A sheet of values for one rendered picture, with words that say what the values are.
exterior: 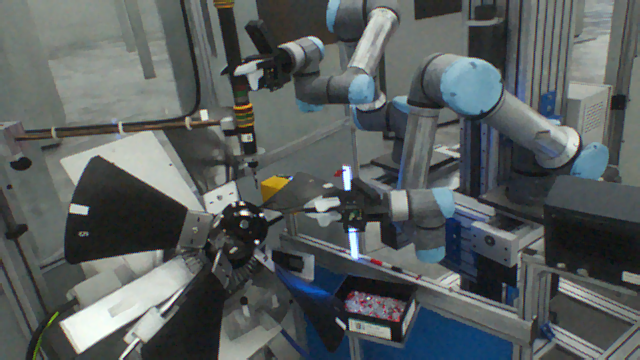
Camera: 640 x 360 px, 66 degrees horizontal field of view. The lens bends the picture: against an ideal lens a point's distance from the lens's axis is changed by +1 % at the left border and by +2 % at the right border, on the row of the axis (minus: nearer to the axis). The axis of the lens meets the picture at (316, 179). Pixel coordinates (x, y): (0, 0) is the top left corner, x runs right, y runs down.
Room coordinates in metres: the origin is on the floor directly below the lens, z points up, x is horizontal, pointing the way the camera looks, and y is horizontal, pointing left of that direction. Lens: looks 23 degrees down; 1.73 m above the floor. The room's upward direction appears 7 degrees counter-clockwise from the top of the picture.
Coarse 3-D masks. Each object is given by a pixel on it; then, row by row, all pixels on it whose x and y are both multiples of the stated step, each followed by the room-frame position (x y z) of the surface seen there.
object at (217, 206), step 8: (232, 184) 1.08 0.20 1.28; (208, 192) 1.09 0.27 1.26; (216, 192) 1.08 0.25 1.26; (224, 192) 1.08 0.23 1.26; (232, 192) 1.07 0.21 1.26; (208, 200) 1.08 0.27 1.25; (216, 200) 1.07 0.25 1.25; (224, 200) 1.06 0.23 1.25; (232, 200) 1.06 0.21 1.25; (208, 208) 1.06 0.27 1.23; (216, 208) 1.06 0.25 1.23
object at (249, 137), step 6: (240, 126) 1.07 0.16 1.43; (246, 126) 1.07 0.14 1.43; (252, 126) 1.07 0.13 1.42; (240, 132) 1.07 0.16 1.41; (246, 132) 1.06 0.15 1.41; (252, 132) 1.07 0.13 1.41; (240, 138) 1.08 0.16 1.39; (246, 138) 1.06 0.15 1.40; (252, 138) 1.07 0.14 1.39; (246, 144) 1.07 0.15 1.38; (252, 144) 1.07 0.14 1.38; (246, 150) 1.07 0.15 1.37; (252, 150) 1.07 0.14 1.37; (252, 162) 1.07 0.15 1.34
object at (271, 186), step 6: (282, 174) 1.62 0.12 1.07; (270, 180) 1.58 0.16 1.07; (276, 180) 1.57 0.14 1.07; (282, 180) 1.56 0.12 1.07; (288, 180) 1.56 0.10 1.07; (264, 186) 1.55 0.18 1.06; (270, 186) 1.53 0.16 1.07; (276, 186) 1.52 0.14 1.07; (282, 186) 1.51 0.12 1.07; (264, 192) 1.55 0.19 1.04; (270, 192) 1.53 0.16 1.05; (276, 192) 1.51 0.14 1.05; (264, 198) 1.56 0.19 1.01
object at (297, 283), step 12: (276, 264) 1.01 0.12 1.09; (288, 276) 0.97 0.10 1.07; (288, 288) 0.92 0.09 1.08; (300, 288) 0.95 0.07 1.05; (312, 288) 1.01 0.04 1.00; (300, 300) 0.90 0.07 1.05; (312, 300) 0.94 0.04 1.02; (324, 300) 0.99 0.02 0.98; (336, 300) 1.03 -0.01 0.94; (312, 312) 0.90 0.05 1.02; (324, 312) 0.93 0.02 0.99; (336, 312) 0.97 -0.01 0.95; (312, 324) 0.86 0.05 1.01; (324, 324) 0.89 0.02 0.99; (336, 324) 0.92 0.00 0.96; (324, 336) 0.85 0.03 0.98; (336, 336) 0.88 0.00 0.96; (336, 348) 0.85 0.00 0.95
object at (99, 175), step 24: (96, 168) 0.94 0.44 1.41; (120, 168) 0.96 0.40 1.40; (96, 192) 0.92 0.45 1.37; (120, 192) 0.94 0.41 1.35; (144, 192) 0.95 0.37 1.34; (72, 216) 0.89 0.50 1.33; (96, 216) 0.91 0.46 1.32; (120, 216) 0.92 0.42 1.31; (144, 216) 0.94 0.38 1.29; (168, 216) 0.96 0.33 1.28; (72, 240) 0.88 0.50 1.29; (96, 240) 0.90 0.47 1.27; (120, 240) 0.91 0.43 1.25; (144, 240) 0.93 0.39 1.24; (168, 240) 0.95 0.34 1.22
